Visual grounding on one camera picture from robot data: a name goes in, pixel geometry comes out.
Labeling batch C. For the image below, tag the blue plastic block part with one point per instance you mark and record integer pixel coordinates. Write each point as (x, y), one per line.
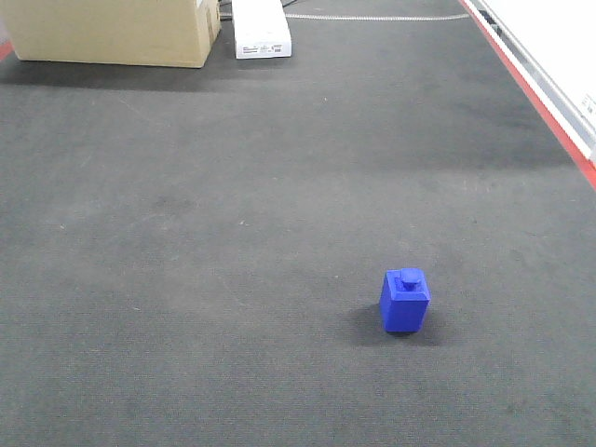
(404, 300)

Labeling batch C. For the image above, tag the white long carton box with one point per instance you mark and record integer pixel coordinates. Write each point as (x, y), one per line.
(261, 30)

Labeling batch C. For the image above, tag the white conveyor side rail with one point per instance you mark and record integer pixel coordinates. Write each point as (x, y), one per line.
(549, 49)

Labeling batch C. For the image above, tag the brown cardboard box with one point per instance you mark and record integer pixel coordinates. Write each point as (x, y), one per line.
(145, 33)

